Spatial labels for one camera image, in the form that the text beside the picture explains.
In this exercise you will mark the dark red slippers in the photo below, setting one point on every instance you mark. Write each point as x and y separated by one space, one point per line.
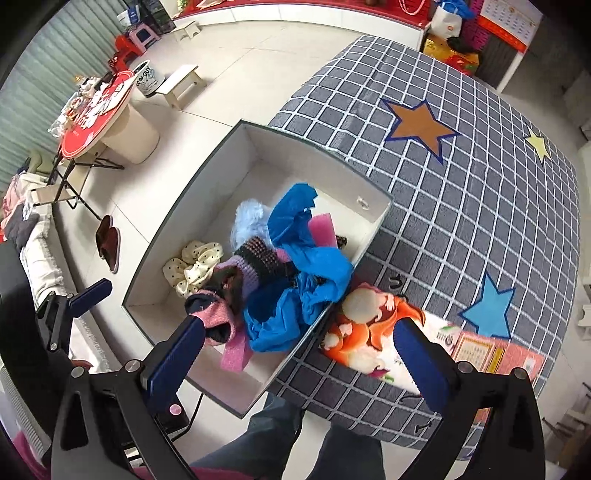
107 243

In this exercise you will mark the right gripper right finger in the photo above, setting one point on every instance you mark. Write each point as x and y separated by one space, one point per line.
511 445

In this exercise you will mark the red plastic stool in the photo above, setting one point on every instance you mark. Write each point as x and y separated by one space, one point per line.
125 53

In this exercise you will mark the person's jeans legs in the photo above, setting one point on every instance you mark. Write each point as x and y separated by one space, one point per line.
263 450

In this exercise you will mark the white printed bucket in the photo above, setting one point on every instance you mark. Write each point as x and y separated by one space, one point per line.
147 78

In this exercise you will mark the light blue fluffy cloth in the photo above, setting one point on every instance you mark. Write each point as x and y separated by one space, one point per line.
251 219

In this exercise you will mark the pink plastic stool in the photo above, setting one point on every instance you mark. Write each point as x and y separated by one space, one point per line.
142 36

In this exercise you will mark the white storage box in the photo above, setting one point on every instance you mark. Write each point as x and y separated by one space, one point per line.
227 201

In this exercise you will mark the beige cylindrical bin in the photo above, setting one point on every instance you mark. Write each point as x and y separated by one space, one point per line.
131 136

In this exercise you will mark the cartoon printed box lid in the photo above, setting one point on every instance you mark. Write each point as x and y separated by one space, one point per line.
384 336

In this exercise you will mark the blue fabric cloth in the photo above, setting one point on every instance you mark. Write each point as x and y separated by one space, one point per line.
278 313

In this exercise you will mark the red white tv cabinet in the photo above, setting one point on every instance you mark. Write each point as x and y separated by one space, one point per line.
331 16

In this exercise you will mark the small pink sponge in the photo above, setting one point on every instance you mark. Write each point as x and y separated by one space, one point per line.
237 353

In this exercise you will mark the grey checked star rug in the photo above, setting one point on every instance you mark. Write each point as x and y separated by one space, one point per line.
472 200

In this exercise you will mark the red wall calendar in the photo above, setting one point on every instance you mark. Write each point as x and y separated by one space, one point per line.
513 21

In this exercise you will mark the small white wooden stool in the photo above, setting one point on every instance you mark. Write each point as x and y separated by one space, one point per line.
178 82

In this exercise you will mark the large pink sponge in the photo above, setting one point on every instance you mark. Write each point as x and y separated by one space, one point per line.
323 231

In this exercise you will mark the cream dotted scrunchie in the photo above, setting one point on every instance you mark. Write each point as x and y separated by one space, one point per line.
190 271

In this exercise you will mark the red round folding table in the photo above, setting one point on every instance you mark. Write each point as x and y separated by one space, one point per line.
99 116

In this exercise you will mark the purple striped knitted sock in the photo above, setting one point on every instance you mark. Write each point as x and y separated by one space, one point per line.
252 266

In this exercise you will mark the yellow red gift box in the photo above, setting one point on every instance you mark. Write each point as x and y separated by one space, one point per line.
453 52

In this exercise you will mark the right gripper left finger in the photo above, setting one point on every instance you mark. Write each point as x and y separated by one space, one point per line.
86 444

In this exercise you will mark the white shopping bag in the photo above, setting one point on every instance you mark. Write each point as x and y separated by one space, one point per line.
447 21

